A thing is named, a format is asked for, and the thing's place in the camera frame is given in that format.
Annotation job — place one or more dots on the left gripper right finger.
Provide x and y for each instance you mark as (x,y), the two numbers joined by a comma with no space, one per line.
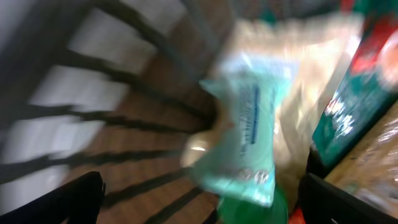
(323,203)

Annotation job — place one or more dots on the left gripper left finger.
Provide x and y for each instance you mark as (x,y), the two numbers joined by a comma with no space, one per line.
(78,201)

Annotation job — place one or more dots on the orange biscuit packet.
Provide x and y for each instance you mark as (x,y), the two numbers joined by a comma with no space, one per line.
(369,171)

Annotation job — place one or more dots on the teal small sachet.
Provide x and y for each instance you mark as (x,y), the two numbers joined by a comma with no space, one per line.
(250,88)

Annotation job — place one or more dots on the green lid jar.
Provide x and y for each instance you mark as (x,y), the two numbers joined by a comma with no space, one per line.
(234,211)

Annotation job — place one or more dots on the green Nescafe bag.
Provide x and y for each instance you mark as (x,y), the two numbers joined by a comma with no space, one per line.
(365,93)

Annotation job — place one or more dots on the grey plastic basket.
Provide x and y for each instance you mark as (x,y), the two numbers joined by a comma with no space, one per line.
(112,87)

